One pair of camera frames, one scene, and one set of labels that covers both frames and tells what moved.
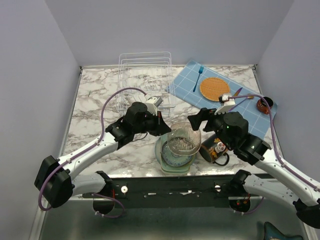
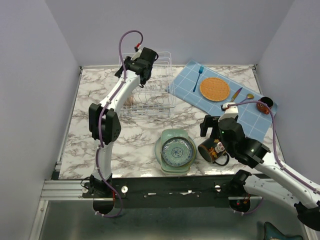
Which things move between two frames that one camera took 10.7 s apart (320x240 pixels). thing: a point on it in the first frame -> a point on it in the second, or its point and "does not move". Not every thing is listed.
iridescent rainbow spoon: x=248 y=97 does not move
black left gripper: x=161 y=127 -> x=128 y=59
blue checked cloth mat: x=240 y=100 does not move
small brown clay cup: x=262 y=106 does not move
